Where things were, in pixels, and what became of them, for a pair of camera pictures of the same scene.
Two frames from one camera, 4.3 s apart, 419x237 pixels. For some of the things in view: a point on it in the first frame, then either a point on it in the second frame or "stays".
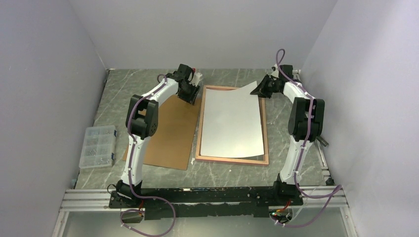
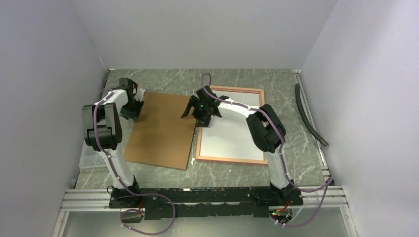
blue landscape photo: (232, 126) stays
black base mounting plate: (205, 202) stays
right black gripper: (261, 90) -> (201, 121)
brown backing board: (172, 146) stays
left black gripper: (192, 97) -> (135, 115)
